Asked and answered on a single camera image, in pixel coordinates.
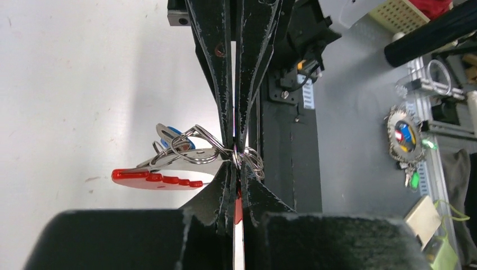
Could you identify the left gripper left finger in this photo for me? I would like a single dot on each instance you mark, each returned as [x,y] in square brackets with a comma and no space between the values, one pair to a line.
[209,242]

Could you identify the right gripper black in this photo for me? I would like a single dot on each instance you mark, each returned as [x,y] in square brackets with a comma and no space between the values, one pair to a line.
[244,40]

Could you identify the key organizer with red handle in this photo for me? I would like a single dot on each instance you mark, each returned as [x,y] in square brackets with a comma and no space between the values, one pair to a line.
[195,150]

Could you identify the key with red tag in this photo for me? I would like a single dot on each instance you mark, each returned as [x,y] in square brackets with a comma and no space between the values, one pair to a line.
[238,211]

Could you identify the black cylinder flashlight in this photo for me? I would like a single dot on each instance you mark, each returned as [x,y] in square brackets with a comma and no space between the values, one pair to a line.
[454,24]

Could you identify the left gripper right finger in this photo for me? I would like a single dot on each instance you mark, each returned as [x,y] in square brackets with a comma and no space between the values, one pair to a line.
[257,202]

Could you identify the white device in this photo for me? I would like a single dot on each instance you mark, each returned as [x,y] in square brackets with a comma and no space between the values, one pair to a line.
[424,220]

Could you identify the green box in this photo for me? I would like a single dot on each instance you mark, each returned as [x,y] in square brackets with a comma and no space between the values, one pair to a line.
[440,254]

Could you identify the round key organizer with keys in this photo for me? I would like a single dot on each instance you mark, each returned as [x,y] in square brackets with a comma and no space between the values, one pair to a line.
[406,143]

